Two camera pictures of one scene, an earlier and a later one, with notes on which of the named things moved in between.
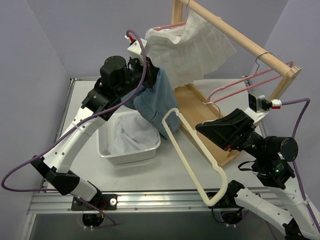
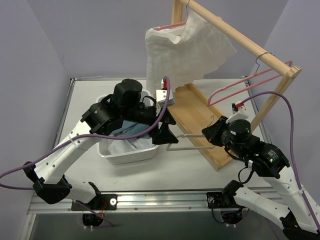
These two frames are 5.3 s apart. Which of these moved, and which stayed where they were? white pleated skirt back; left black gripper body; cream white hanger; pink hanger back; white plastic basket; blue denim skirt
Moved: blue denim skirt; left black gripper body; cream white hanger
Stayed: white plastic basket; white pleated skirt back; pink hanger back
